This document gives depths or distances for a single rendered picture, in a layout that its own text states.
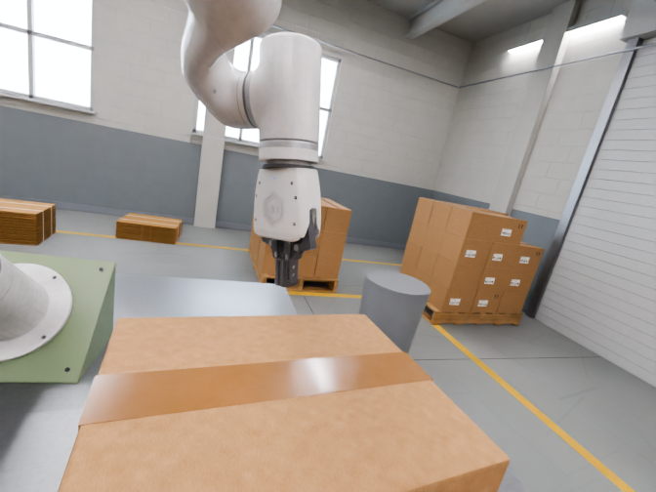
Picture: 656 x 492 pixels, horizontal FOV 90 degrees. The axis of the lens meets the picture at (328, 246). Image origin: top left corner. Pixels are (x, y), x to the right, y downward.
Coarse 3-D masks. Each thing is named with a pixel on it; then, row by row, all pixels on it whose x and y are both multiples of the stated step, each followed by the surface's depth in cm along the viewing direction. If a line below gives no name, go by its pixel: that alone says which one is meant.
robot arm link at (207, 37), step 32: (192, 0) 28; (224, 0) 27; (256, 0) 28; (192, 32) 32; (224, 32) 30; (256, 32) 31; (192, 64) 35; (224, 64) 42; (224, 96) 43; (256, 128) 47
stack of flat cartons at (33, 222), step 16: (0, 208) 308; (16, 208) 316; (32, 208) 327; (48, 208) 338; (0, 224) 304; (16, 224) 308; (32, 224) 313; (48, 224) 342; (0, 240) 308; (16, 240) 312; (32, 240) 317
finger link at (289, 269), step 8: (296, 248) 46; (296, 256) 47; (280, 264) 48; (288, 264) 48; (296, 264) 48; (280, 272) 48; (288, 272) 48; (296, 272) 49; (280, 280) 48; (288, 280) 48; (296, 280) 50
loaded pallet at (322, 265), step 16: (336, 208) 330; (336, 224) 335; (256, 240) 371; (320, 240) 335; (336, 240) 340; (256, 256) 362; (304, 256) 334; (320, 256) 340; (336, 256) 346; (272, 272) 328; (304, 272) 339; (320, 272) 345; (336, 272) 351; (288, 288) 335; (304, 288) 343; (320, 288) 352; (336, 288) 351
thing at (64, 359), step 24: (48, 264) 69; (72, 264) 70; (96, 264) 72; (72, 288) 68; (96, 288) 69; (72, 312) 66; (96, 312) 67; (72, 336) 64; (96, 336) 67; (24, 360) 61; (48, 360) 62; (72, 360) 63
